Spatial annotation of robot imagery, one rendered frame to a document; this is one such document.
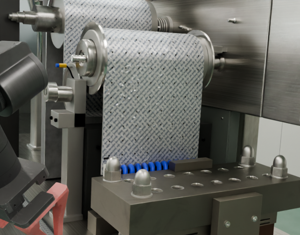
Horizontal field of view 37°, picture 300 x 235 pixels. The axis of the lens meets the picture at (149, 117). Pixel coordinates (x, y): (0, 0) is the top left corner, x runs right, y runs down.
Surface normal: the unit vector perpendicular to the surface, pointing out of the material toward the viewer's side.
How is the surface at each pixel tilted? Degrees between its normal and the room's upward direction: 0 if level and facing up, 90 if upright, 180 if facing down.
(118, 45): 64
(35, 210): 29
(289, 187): 90
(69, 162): 90
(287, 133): 90
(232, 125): 90
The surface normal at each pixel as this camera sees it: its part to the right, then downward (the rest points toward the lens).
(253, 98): -0.87, 0.04
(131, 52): 0.49, -0.12
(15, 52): 0.82, 0.13
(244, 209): 0.50, 0.15
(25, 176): -0.24, -0.81
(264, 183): 0.05, -0.99
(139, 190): -0.50, 0.11
